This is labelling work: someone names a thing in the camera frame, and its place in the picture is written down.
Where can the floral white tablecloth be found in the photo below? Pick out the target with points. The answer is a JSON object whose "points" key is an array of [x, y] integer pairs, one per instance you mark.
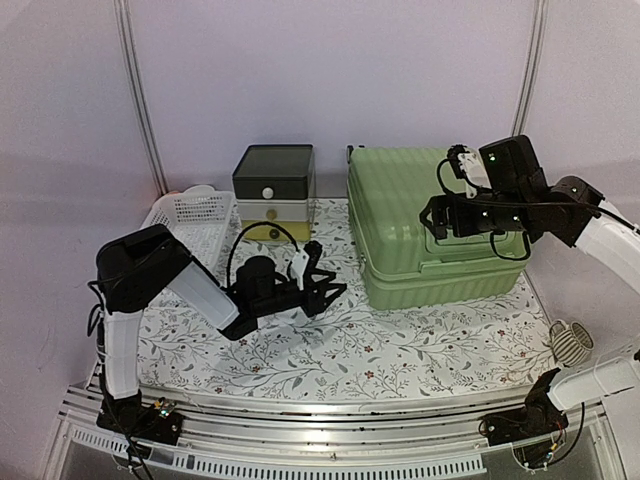
{"points": [[352, 351]]}

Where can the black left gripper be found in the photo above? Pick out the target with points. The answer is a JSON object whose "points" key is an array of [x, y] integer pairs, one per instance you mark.
{"points": [[316, 301]]}

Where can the green hard-shell suitcase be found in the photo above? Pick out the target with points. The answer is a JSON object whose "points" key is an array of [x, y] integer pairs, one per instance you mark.
{"points": [[404, 265]]}

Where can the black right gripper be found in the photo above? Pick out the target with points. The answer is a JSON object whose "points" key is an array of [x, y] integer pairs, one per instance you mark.
{"points": [[463, 225]]}

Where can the white plastic mesh basket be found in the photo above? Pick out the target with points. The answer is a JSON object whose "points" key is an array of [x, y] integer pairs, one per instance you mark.
{"points": [[200, 218]]}

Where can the drawer cabinet with dark top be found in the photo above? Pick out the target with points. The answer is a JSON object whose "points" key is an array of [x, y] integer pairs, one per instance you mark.
{"points": [[274, 186]]}

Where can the aluminium front rail frame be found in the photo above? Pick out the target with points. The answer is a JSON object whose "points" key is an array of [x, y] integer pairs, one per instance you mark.
{"points": [[226, 437]]}

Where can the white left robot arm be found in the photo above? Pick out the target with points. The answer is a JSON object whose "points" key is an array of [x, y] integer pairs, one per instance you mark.
{"points": [[136, 270]]}

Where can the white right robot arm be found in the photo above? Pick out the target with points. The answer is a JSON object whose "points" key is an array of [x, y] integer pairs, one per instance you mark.
{"points": [[614, 242]]}

